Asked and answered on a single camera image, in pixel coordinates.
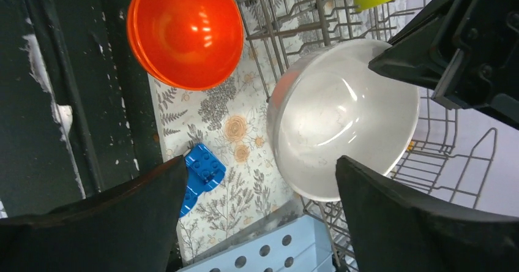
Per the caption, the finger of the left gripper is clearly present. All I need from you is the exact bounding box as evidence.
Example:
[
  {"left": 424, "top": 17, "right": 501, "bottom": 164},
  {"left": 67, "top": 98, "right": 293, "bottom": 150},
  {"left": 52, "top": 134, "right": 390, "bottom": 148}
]
[{"left": 368, "top": 0, "right": 518, "bottom": 128}]

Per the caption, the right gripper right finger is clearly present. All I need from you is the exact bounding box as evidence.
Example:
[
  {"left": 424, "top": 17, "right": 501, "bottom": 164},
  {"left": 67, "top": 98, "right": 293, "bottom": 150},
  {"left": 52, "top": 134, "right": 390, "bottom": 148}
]
[{"left": 335, "top": 156, "right": 518, "bottom": 271}]

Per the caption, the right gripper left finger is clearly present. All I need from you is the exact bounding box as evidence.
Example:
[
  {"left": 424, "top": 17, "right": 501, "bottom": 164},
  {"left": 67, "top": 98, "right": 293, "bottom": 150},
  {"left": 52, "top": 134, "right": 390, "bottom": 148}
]
[{"left": 1, "top": 156, "right": 188, "bottom": 271}]

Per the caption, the plain white bowl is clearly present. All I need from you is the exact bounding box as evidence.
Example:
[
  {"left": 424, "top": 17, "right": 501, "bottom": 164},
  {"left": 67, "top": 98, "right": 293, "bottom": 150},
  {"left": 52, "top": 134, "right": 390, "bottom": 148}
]
[{"left": 266, "top": 39, "right": 420, "bottom": 202}]

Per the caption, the orange bowl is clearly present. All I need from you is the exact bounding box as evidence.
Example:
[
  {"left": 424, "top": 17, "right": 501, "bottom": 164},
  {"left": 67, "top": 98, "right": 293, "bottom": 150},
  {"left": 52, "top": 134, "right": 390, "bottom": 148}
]
[{"left": 126, "top": 0, "right": 244, "bottom": 91}]

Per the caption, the blue toy car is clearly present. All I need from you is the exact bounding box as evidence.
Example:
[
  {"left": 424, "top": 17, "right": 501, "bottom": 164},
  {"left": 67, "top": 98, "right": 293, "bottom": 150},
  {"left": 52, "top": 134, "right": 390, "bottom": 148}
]
[{"left": 180, "top": 143, "right": 226, "bottom": 217}]

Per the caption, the light blue perforated board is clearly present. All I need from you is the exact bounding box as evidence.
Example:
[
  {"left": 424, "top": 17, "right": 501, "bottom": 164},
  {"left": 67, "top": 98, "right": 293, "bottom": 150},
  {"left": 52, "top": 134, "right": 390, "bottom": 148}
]
[{"left": 181, "top": 215, "right": 336, "bottom": 272}]

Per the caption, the floral patterned table mat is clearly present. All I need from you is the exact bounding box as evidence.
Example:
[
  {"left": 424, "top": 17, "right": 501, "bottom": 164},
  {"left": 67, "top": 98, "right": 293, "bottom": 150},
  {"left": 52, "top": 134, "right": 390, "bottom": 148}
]
[{"left": 150, "top": 0, "right": 408, "bottom": 264}]

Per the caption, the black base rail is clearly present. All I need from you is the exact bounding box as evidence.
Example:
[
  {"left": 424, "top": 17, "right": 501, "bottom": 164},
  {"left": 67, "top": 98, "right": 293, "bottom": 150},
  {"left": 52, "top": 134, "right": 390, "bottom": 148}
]
[{"left": 1, "top": 0, "right": 162, "bottom": 218}]

